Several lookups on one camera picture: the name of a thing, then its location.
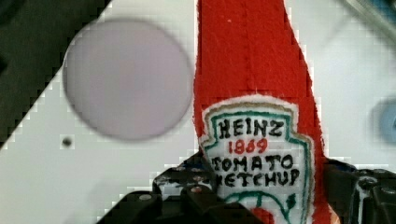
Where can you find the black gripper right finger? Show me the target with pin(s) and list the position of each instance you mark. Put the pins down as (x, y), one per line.
(360, 196)

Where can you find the blue cup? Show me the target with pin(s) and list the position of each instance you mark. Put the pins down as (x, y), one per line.
(385, 120)

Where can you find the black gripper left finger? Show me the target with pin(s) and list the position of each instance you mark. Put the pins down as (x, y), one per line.
(186, 194)

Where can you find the red plush ketchup bottle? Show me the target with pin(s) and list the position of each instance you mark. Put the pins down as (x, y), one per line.
(255, 114)

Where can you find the purple round plate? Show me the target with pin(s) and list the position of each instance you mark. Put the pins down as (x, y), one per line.
(128, 79)

